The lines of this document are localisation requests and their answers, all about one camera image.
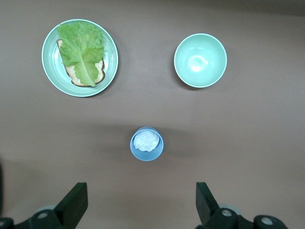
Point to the toasted bread slice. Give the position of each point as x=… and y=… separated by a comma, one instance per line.
x=72, y=74

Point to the green bowl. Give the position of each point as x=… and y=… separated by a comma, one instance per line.
x=200, y=60

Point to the blue cup with paper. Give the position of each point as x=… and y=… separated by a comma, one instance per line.
x=145, y=156

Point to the green plate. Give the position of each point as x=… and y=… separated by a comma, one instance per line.
x=51, y=62

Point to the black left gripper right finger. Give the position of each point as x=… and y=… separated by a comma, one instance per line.
x=206, y=205

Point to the green lettuce leaf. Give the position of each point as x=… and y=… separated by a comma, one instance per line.
x=82, y=50

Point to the crumpled white paper ball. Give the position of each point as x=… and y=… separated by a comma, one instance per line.
x=145, y=141

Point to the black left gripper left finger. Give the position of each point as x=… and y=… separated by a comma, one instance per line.
x=74, y=202

